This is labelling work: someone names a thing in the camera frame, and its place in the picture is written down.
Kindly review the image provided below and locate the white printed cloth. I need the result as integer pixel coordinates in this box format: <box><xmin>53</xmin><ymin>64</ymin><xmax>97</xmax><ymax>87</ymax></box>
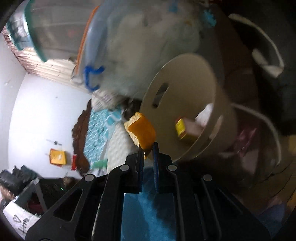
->
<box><xmin>2</xmin><ymin>199</ymin><xmax>41</xmax><ymax>240</ymax></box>

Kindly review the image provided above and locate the beige round bin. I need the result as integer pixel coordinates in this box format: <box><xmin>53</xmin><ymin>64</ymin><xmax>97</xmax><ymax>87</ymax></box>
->
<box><xmin>139</xmin><ymin>53</ymin><xmax>239</xmax><ymax>164</ymax></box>

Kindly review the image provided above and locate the brown wooden headboard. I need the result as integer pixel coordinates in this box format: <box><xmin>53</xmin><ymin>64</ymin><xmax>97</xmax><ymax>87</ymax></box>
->
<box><xmin>72</xmin><ymin>100</ymin><xmax>93</xmax><ymax>175</ymax></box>

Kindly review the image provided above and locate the orange snack packet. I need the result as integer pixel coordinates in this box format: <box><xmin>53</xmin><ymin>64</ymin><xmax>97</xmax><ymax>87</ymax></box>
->
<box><xmin>124</xmin><ymin>112</ymin><xmax>157</xmax><ymax>160</ymax></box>

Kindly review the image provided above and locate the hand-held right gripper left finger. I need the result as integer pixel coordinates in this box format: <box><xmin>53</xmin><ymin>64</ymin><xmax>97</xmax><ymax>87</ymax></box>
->
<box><xmin>25</xmin><ymin>146</ymin><xmax>145</xmax><ymax>241</ymax></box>

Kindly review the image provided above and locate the black bag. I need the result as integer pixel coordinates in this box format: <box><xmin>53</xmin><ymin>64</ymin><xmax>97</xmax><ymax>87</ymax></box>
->
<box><xmin>0</xmin><ymin>165</ymin><xmax>39</xmax><ymax>195</ymax></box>

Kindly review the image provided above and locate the yellow wall poster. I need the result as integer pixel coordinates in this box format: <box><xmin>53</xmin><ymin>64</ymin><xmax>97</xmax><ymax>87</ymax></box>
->
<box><xmin>49</xmin><ymin>148</ymin><xmax>66</xmax><ymax>166</ymax></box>

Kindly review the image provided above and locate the blue fluffy rug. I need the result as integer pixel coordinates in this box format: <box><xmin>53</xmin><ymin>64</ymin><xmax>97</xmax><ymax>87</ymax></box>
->
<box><xmin>120</xmin><ymin>167</ymin><xmax>184</xmax><ymax>241</ymax></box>

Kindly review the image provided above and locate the clear storage box green rim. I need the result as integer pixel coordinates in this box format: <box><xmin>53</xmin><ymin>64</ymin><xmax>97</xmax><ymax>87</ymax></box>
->
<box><xmin>6</xmin><ymin>0</ymin><xmax>99</xmax><ymax>63</ymax></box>

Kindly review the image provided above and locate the pink packet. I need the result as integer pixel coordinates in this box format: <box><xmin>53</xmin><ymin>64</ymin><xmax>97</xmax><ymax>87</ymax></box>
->
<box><xmin>184</xmin><ymin>118</ymin><xmax>207</xmax><ymax>138</ymax></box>

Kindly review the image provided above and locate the clear plastic storage box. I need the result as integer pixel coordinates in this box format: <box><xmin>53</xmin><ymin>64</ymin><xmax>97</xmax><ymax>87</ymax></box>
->
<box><xmin>72</xmin><ymin>0</ymin><xmax>205</xmax><ymax>99</ymax></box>

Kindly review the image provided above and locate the grey open shelf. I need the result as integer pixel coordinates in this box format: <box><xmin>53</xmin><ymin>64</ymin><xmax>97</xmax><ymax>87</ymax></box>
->
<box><xmin>14</xmin><ymin>177</ymin><xmax>68</xmax><ymax>216</ymax></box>

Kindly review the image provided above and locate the teal patterned blanket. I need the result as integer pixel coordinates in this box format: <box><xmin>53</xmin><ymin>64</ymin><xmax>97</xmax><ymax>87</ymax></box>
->
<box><xmin>84</xmin><ymin>102</ymin><xmax>148</xmax><ymax>177</ymax></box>

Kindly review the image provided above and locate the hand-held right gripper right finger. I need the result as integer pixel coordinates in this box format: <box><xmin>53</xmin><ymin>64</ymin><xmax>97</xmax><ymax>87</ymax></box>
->
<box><xmin>153</xmin><ymin>142</ymin><xmax>271</xmax><ymax>241</ymax></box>

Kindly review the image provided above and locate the yellow small box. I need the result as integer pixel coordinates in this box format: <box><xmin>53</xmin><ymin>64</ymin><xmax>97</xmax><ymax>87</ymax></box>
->
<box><xmin>174</xmin><ymin>117</ymin><xmax>200</xmax><ymax>141</ymax></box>

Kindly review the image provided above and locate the brown furry item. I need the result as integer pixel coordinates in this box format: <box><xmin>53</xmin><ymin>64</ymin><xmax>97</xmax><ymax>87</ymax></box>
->
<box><xmin>62</xmin><ymin>177</ymin><xmax>79</xmax><ymax>186</ymax></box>

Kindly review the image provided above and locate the white-rimmed basket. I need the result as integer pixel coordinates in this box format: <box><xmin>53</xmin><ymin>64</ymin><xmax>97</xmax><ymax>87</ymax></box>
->
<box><xmin>228</xmin><ymin>13</ymin><xmax>286</xmax><ymax>78</ymax></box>
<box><xmin>231</xmin><ymin>103</ymin><xmax>282</xmax><ymax>172</ymax></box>

